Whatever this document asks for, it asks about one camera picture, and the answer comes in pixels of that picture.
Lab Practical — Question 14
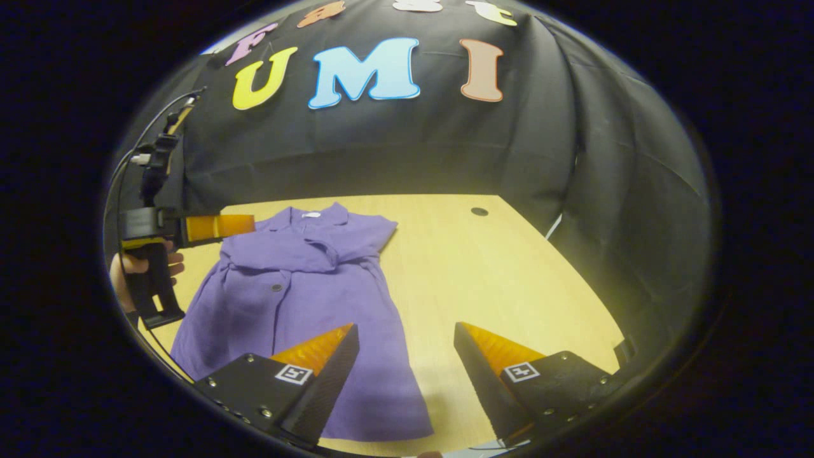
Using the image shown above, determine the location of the black backdrop cloth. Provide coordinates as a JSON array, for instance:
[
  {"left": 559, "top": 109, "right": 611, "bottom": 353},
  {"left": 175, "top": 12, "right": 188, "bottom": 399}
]
[{"left": 105, "top": 0, "right": 719, "bottom": 357}]

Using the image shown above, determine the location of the black box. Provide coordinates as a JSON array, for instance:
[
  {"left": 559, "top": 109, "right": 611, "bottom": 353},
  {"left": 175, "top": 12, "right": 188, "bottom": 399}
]
[{"left": 612, "top": 337, "right": 637, "bottom": 371}]

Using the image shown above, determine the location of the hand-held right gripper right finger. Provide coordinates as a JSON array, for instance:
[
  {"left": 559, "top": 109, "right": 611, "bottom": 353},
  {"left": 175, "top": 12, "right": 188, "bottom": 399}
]
[{"left": 453, "top": 321, "right": 627, "bottom": 447}]

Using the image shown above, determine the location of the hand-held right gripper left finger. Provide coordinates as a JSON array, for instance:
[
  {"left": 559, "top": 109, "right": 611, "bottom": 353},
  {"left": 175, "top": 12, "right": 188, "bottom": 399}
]
[{"left": 194, "top": 323, "right": 361, "bottom": 447}]

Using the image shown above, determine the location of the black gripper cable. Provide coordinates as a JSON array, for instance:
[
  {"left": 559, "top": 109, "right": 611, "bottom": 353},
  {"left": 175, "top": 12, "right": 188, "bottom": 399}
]
[{"left": 105, "top": 88, "right": 205, "bottom": 255}]

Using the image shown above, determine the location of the purple button shirt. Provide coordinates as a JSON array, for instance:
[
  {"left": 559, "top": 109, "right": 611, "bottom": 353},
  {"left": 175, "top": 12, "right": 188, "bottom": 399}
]
[{"left": 170, "top": 202, "right": 434, "bottom": 441}]

